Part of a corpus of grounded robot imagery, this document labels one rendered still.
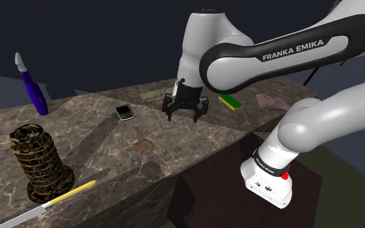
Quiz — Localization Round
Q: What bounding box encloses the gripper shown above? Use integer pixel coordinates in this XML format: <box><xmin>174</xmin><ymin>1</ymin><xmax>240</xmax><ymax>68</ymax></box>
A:
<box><xmin>162</xmin><ymin>80</ymin><xmax>209</xmax><ymax>123</ymax></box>

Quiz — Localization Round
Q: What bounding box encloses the green and yellow sponge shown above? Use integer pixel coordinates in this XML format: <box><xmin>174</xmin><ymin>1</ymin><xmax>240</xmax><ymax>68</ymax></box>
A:
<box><xmin>218</xmin><ymin>93</ymin><xmax>243</xmax><ymax>111</ymax></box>

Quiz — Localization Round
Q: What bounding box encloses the brown round cookie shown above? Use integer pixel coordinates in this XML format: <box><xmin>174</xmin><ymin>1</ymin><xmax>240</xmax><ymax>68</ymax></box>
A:
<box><xmin>132</xmin><ymin>139</ymin><xmax>155</xmax><ymax>156</ymax></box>

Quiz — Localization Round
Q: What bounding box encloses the black phone with keypad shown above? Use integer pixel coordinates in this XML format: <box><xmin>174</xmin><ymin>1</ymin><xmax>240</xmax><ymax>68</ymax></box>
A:
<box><xmin>114</xmin><ymin>104</ymin><xmax>135</xmax><ymax>122</ymax></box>

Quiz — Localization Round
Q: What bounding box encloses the pink flat paper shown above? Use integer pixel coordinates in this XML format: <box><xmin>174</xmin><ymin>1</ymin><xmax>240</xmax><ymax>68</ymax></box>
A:
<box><xmin>255</xmin><ymin>93</ymin><xmax>292</xmax><ymax>112</ymax></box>

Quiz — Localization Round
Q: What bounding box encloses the dark red robot stand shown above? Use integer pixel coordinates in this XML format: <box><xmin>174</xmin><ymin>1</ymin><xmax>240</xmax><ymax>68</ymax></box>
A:
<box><xmin>166</xmin><ymin>132</ymin><xmax>324</xmax><ymax>228</ymax></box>

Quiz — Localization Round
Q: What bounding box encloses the purple bottle with white cap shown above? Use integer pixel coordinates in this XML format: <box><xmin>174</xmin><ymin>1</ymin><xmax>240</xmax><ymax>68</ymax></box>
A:
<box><xmin>14</xmin><ymin>52</ymin><xmax>49</xmax><ymax>116</ymax></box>

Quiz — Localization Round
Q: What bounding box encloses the brown patterned tower figure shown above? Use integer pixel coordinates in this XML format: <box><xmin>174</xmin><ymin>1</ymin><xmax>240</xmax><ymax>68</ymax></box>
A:
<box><xmin>9</xmin><ymin>123</ymin><xmax>75</xmax><ymax>204</ymax></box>

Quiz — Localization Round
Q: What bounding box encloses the yellow-handled knife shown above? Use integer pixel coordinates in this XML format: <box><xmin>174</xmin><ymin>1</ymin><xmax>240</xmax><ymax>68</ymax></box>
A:
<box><xmin>0</xmin><ymin>179</ymin><xmax>99</xmax><ymax>228</ymax></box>

